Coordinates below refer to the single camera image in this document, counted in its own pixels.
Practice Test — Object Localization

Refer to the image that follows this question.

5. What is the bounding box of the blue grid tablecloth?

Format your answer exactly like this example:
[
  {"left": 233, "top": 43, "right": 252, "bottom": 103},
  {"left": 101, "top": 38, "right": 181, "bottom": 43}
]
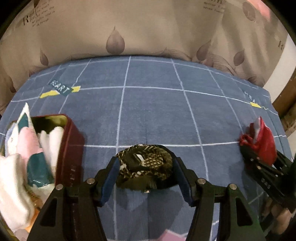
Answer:
[{"left": 0, "top": 55, "right": 290, "bottom": 241}]

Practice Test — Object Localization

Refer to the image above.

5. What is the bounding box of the red and gold tin box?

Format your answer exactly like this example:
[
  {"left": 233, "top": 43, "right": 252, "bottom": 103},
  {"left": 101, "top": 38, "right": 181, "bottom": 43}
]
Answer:
[{"left": 4, "top": 113, "right": 86, "bottom": 241}]

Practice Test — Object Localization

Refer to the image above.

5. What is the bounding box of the beige leaf print curtain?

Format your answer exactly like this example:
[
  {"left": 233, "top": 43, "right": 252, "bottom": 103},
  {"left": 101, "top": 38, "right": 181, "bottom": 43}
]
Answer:
[{"left": 1, "top": 1, "right": 287, "bottom": 111}]

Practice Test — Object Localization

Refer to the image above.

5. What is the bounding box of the light blue towel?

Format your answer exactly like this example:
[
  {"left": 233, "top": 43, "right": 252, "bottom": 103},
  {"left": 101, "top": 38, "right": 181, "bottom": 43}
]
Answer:
[{"left": 4, "top": 123, "right": 16, "bottom": 156}]

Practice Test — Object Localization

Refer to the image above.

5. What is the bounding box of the person's right hand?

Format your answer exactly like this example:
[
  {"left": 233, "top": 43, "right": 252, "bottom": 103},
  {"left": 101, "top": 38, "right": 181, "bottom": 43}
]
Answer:
[{"left": 261, "top": 197, "right": 295, "bottom": 235}]

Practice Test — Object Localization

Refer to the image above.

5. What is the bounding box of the red and white cloth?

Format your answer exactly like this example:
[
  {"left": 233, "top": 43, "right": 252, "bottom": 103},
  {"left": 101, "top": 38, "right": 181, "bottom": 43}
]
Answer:
[{"left": 239, "top": 117, "right": 277, "bottom": 166}]

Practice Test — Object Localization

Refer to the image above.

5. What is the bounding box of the white knitted sock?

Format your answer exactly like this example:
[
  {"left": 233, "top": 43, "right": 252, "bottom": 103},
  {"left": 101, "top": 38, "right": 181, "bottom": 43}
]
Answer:
[{"left": 1, "top": 126, "right": 64, "bottom": 232}]

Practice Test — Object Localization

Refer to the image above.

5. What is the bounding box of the black patterned cloth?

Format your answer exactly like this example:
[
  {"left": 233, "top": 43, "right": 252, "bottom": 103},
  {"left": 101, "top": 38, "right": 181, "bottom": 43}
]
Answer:
[{"left": 116, "top": 144, "right": 177, "bottom": 192}]

